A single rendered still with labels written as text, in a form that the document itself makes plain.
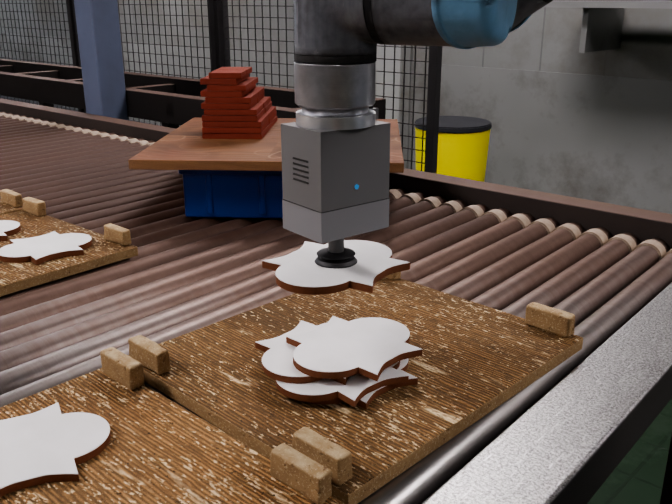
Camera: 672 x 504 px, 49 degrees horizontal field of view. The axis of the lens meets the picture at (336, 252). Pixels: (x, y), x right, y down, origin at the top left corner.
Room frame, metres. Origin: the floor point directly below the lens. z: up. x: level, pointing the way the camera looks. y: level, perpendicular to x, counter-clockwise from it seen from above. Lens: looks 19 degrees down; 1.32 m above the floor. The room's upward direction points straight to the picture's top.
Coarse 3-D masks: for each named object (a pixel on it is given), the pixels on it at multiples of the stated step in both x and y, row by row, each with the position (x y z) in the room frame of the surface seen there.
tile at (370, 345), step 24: (288, 336) 0.73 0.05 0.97; (312, 336) 0.73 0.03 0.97; (336, 336) 0.73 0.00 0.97; (360, 336) 0.73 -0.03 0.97; (384, 336) 0.73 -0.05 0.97; (408, 336) 0.73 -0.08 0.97; (312, 360) 0.67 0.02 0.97; (336, 360) 0.67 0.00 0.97; (360, 360) 0.67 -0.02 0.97; (384, 360) 0.67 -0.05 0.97
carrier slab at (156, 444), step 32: (64, 384) 0.68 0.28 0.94; (96, 384) 0.68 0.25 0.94; (0, 416) 0.62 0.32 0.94; (128, 416) 0.62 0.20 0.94; (160, 416) 0.62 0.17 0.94; (192, 416) 0.62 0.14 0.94; (128, 448) 0.56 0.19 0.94; (160, 448) 0.56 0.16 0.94; (192, 448) 0.56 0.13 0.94; (224, 448) 0.56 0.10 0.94; (96, 480) 0.52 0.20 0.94; (128, 480) 0.52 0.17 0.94; (160, 480) 0.52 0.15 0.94; (192, 480) 0.52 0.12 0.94; (224, 480) 0.52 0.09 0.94; (256, 480) 0.52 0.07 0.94
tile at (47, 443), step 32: (32, 416) 0.60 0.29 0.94; (64, 416) 0.60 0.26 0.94; (96, 416) 0.60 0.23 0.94; (0, 448) 0.55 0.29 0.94; (32, 448) 0.55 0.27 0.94; (64, 448) 0.55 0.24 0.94; (96, 448) 0.55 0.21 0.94; (0, 480) 0.51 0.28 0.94; (32, 480) 0.51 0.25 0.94; (64, 480) 0.52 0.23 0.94
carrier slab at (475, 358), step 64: (256, 320) 0.84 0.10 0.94; (320, 320) 0.84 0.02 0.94; (448, 320) 0.84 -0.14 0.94; (512, 320) 0.84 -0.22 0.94; (192, 384) 0.68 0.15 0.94; (256, 384) 0.68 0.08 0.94; (448, 384) 0.68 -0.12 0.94; (512, 384) 0.68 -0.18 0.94; (256, 448) 0.58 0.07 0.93; (384, 448) 0.56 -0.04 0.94
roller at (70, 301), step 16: (400, 192) 1.56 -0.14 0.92; (240, 240) 1.21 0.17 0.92; (256, 240) 1.22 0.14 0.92; (272, 240) 1.24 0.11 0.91; (192, 256) 1.13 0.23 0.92; (208, 256) 1.14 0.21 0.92; (224, 256) 1.16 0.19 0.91; (144, 272) 1.05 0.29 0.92; (160, 272) 1.07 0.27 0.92; (176, 272) 1.08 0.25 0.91; (96, 288) 0.99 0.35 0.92; (112, 288) 1.00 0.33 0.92; (128, 288) 1.01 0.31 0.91; (48, 304) 0.93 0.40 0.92; (64, 304) 0.94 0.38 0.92; (80, 304) 0.95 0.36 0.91; (0, 320) 0.88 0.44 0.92; (16, 320) 0.89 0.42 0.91; (32, 320) 0.90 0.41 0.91
